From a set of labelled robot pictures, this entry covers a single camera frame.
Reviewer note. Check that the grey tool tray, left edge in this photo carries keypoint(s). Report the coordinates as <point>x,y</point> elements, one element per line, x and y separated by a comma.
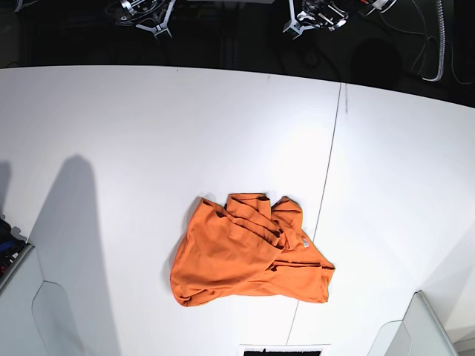
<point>14,252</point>

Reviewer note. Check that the black robot arm, image left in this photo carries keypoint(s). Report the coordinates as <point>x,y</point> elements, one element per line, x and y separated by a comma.
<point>148,15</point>

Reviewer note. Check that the black robot arm, image right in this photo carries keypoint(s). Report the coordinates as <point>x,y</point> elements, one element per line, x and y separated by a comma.
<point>328,15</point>

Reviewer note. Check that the grey box, bottom right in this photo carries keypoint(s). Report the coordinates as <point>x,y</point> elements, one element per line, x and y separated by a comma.
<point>418,333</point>

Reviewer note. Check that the white framed black panel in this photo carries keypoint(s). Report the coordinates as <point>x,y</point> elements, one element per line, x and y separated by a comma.
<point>317,349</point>

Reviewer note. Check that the orange t-shirt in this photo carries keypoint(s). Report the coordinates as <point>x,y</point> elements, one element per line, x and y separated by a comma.
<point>249,247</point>

